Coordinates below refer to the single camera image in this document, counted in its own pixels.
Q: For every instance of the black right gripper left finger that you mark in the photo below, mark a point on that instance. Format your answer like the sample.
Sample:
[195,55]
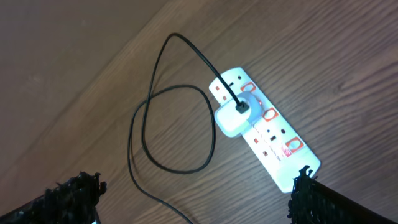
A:
[73,202]

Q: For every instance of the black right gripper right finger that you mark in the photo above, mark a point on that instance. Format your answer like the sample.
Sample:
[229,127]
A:
[314,203]

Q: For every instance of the white power strip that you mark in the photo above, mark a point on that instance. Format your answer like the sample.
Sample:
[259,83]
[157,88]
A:
[274,141]

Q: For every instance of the white charger plug adapter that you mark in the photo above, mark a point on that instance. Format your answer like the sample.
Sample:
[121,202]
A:
[232,122]

